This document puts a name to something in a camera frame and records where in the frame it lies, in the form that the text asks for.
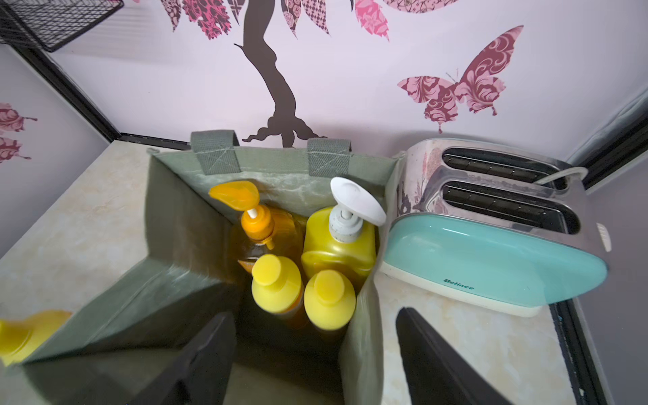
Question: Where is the orange pump soap bottle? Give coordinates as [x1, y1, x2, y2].
[209, 181, 306, 273]

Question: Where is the orange bottle yellow cap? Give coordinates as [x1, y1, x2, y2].
[251, 254, 304, 321]
[1, 310, 72, 366]
[304, 270, 356, 332]

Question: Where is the mint green toaster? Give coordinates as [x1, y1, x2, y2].
[381, 138, 612, 317]

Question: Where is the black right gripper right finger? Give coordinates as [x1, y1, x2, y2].
[396, 307, 509, 404]

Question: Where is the large yellow dish soap bottle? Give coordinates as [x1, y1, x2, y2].
[301, 177, 386, 293]

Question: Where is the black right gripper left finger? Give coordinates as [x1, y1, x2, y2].
[130, 312, 237, 404]

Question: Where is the black wire basket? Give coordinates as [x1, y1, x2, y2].
[1, 0, 124, 52]

